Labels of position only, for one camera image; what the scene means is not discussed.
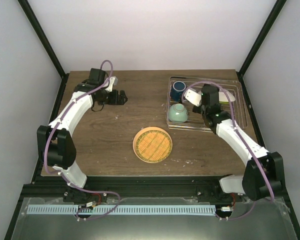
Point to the dark blue mug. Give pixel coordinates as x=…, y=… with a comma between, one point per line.
x=177, y=90

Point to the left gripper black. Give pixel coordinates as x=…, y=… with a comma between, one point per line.
x=114, y=101

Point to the left black frame post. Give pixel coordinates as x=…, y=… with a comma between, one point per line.
x=33, y=20

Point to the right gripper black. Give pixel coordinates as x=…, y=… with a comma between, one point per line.
x=194, y=110

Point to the metal wire dish rack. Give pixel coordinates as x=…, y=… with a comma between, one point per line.
x=195, y=121

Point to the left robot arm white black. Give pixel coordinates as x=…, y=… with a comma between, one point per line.
x=55, y=143

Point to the orange woven-pattern plate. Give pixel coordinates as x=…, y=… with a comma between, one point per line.
x=152, y=144

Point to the light blue slotted cable duct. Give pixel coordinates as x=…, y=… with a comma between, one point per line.
x=189, y=210

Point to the right black frame post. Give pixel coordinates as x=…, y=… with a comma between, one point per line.
x=269, y=22

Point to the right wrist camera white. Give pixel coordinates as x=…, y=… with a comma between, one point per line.
x=193, y=97

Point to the lime green plate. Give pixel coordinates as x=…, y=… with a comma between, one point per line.
x=225, y=102

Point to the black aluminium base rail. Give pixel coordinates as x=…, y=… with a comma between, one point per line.
x=202, y=188

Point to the floral patterned orange-rim plate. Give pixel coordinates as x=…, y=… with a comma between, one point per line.
x=226, y=97

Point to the black frame post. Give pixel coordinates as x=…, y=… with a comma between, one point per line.
x=33, y=20
x=269, y=22

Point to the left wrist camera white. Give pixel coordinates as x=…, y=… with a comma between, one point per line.
x=112, y=82

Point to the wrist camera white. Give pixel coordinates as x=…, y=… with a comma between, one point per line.
x=112, y=82
x=193, y=97

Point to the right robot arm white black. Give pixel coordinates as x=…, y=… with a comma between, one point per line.
x=264, y=171

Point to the light green ceramic bowl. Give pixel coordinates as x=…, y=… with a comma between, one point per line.
x=177, y=113

